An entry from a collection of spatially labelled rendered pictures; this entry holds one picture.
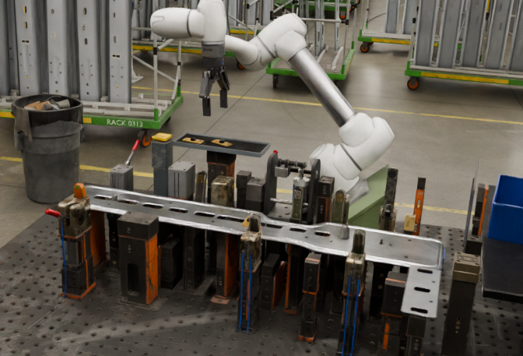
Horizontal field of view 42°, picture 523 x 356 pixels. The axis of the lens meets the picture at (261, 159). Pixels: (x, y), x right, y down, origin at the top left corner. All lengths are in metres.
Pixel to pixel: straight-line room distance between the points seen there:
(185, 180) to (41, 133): 2.49
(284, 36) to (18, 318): 1.55
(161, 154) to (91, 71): 3.92
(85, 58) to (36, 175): 1.86
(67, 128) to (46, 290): 2.46
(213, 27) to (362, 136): 0.87
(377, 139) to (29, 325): 1.58
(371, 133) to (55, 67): 4.34
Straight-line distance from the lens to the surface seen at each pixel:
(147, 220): 2.35
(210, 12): 2.49
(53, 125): 4.92
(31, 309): 2.54
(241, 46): 2.83
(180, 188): 2.60
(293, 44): 2.98
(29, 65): 6.88
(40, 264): 2.83
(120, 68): 6.55
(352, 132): 2.97
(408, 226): 2.42
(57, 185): 5.11
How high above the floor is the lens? 2.01
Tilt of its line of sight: 19 degrees down
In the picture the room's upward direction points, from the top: 3 degrees clockwise
